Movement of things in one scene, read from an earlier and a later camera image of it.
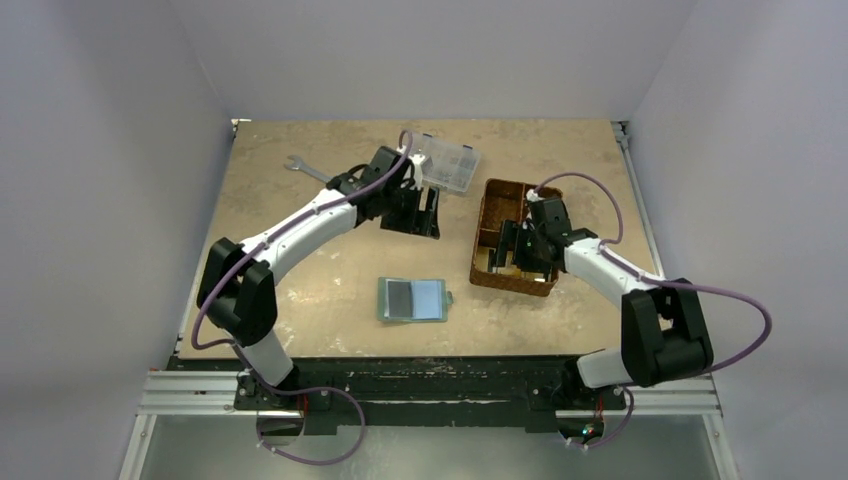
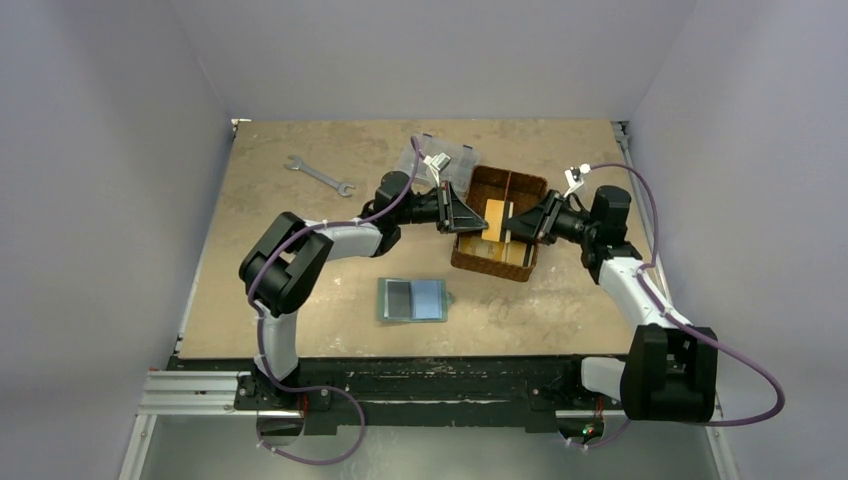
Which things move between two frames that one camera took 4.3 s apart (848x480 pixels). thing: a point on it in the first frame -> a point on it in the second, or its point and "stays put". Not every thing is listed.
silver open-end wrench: x=298 y=165 stays put
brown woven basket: x=502 y=200 -> x=490 y=183
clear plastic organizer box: x=446 y=163 stays put
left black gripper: x=417 y=222 -> x=453 y=215
